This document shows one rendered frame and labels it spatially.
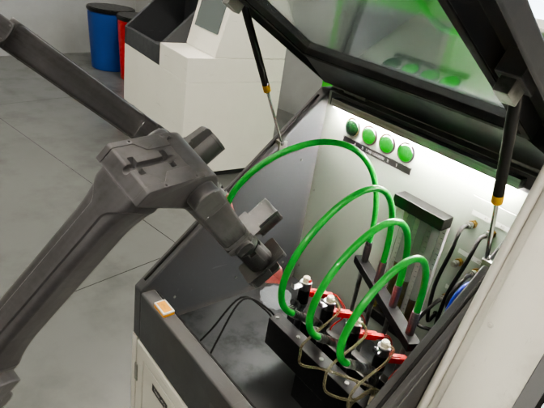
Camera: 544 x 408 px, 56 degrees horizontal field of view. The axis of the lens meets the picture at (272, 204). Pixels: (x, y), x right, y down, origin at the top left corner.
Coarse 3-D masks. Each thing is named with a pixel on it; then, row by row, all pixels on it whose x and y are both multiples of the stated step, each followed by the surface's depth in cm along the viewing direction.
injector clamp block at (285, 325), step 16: (272, 320) 123; (288, 320) 124; (272, 336) 124; (288, 336) 119; (304, 336) 120; (288, 352) 120; (304, 352) 115; (320, 352) 116; (304, 368) 116; (336, 368) 112; (304, 384) 117; (320, 384) 113; (336, 384) 108; (352, 384) 109; (304, 400) 118; (320, 400) 114; (336, 400) 109; (368, 400) 105
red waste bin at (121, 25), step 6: (120, 12) 625; (126, 12) 632; (132, 12) 639; (138, 12) 646; (120, 18) 604; (126, 18) 600; (132, 18) 602; (120, 24) 610; (120, 30) 613; (120, 36) 618; (120, 42) 622; (120, 48) 626; (120, 54) 631; (120, 60) 636; (120, 66) 641
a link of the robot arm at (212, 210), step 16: (192, 192) 59; (208, 192) 59; (192, 208) 60; (208, 208) 62; (224, 208) 77; (208, 224) 77; (224, 224) 83; (240, 224) 90; (224, 240) 89; (240, 240) 94
